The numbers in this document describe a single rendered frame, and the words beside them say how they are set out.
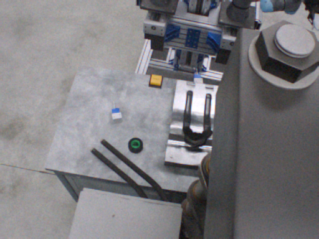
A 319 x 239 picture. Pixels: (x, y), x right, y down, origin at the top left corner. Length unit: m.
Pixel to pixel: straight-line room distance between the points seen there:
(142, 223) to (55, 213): 1.64
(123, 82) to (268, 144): 1.57
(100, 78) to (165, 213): 1.22
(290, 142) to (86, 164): 1.37
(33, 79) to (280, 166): 2.83
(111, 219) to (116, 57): 2.35
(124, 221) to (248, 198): 0.57
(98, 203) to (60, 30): 2.71
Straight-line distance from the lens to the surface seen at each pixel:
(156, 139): 1.73
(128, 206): 0.92
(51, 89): 2.98
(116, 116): 1.74
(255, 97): 0.45
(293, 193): 0.41
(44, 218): 2.51
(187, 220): 1.36
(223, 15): 2.05
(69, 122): 1.82
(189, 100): 1.78
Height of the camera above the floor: 2.36
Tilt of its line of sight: 61 degrees down
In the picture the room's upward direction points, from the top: 6 degrees clockwise
